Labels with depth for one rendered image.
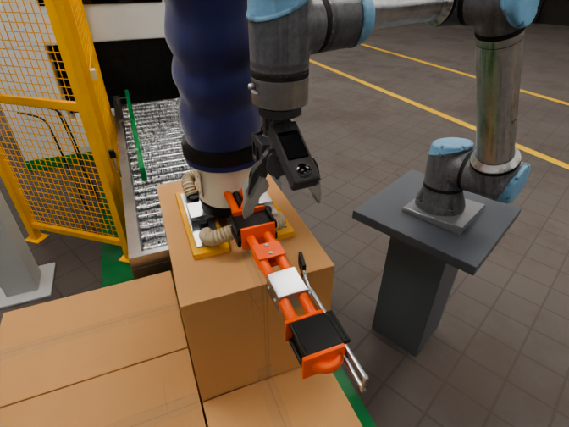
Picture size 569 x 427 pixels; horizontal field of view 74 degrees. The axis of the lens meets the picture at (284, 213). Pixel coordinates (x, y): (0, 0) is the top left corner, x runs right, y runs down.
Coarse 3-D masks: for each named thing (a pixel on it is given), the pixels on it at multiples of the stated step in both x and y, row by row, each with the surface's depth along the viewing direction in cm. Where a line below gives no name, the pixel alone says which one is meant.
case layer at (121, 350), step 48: (144, 288) 146; (0, 336) 127; (48, 336) 127; (96, 336) 127; (144, 336) 127; (0, 384) 113; (48, 384) 113; (96, 384) 113; (144, 384) 113; (192, 384) 113; (288, 384) 113; (336, 384) 113
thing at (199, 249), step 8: (184, 192) 124; (184, 200) 120; (192, 200) 116; (200, 200) 120; (184, 208) 116; (184, 216) 113; (184, 224) 110; (192, 224) 109; (200, 224) 105; (208, 224) 109; (216, 224) 110; (192, 232) 106; (192, 240) 104; (200, 240) 103; (192, 248) 101; (200, 248) 101; (208, 248) 101; (216, 248) 101; (224, 248) 101; (200, 256) 99; (208, 256) 100
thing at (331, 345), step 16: (288, 320) 64; (304, 320) 64; (320, 320) 64; (288, 336) 66; (304, 336) 61; (320, 336) 61; (336, 336) 61; (304, 352) 59; (320, 352) 59; (336, 352) 60; (304, 368) 59
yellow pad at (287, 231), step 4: (272, 200) 121; (272, 204) 118; (264, 208) 111; (268, 208) 111; (272, 208) 116; (276, 208) 116; (272, 212) 114; (280, 212) 115; (288, 224) 110; (284, 228) 108; (288, 228) 108; (280, 232) 107; (284, 232) 107; (288, 232) 107; (292, 232) 107; (280, 236) 106; (284, 236) 107; (288, 236) 107
